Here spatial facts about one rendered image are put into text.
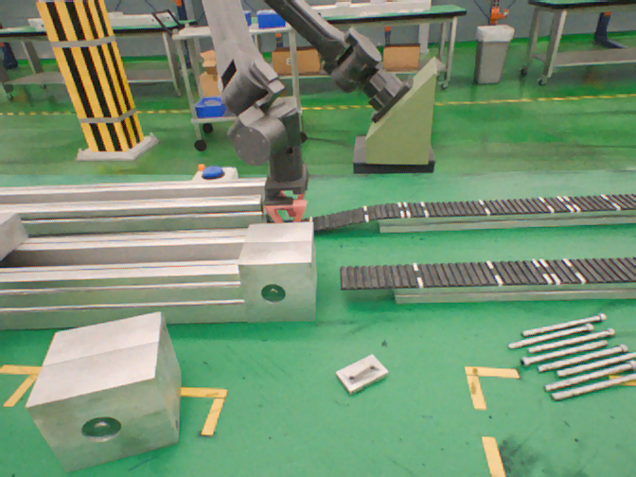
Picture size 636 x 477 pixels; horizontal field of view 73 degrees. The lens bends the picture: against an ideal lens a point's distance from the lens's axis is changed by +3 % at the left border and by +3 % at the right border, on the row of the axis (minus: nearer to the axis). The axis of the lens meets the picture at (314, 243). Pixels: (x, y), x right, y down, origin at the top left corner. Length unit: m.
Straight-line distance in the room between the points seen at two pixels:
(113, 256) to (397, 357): 0.41
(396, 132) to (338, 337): 0.59
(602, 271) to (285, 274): 0.41
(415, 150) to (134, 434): 0.80
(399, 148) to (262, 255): 0.57
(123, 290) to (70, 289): 0.07
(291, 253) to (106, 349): 0.22
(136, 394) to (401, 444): 0.25
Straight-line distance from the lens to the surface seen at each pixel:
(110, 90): 3.80
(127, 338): 0.46
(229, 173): 0.88
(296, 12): 1.03
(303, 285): 0.52
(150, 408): 0.44
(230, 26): 0.76
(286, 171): 0.68
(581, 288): 0.65
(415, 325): 0.56
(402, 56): 5.40
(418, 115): 0.99
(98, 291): 0.60
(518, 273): 0.62
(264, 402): 0.48
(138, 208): 0.74
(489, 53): 5.54
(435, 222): 0.76
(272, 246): 0.54
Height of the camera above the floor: 1.16
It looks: 32 degrees down
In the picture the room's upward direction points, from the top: 4 degrees counter-clockwise
